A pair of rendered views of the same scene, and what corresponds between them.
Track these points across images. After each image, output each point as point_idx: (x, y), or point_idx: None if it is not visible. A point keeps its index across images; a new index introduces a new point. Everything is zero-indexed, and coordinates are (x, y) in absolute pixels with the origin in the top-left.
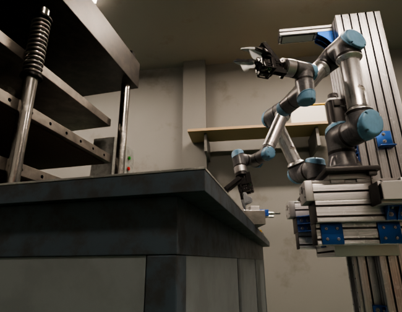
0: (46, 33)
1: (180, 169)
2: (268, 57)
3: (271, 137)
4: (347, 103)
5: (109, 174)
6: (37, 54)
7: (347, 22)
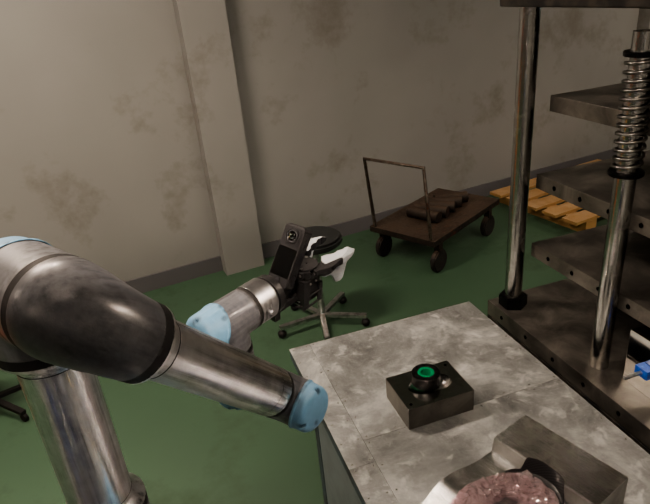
0: (623, 91)
1: (300, 346)
2: None
3: None
4: (126, 467)
5: (334, 337)
6: (619, 136)
7: None
